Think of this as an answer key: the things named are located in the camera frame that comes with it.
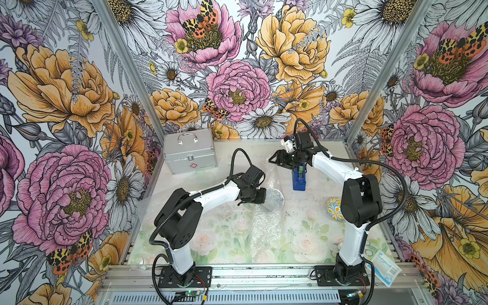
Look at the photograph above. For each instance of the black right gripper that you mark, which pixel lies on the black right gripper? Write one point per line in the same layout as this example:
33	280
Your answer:
281	155

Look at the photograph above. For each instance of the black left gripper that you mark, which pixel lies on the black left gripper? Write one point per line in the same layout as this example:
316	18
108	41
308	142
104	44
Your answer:
259	200

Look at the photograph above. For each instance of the blue tape dispenser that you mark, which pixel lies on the blue tape dispenser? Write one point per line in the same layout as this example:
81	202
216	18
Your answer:
299	177

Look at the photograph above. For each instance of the clear bubble wrap sheet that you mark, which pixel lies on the clear bubble wrap sheet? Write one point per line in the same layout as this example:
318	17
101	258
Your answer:
251	234

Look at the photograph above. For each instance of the blue yellow patterned bowl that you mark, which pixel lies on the blue yellow patterned bowl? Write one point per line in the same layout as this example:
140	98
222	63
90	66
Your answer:
274	200

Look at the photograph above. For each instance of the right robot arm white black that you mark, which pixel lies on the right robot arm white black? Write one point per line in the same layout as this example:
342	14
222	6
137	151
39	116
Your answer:
361	204

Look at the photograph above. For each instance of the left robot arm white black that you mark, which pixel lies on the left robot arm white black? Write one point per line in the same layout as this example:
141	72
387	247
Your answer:
178	220

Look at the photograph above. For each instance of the silver metal first aid case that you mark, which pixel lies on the silver metal first aid case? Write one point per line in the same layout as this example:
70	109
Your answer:
189	151

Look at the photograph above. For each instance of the white surgical packet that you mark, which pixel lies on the white surgical packet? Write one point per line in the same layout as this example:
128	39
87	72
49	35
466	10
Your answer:
385	268

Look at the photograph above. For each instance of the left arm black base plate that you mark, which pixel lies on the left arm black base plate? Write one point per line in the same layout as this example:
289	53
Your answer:
195	277

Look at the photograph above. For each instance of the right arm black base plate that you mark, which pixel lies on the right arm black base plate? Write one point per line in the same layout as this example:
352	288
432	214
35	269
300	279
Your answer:
339	275

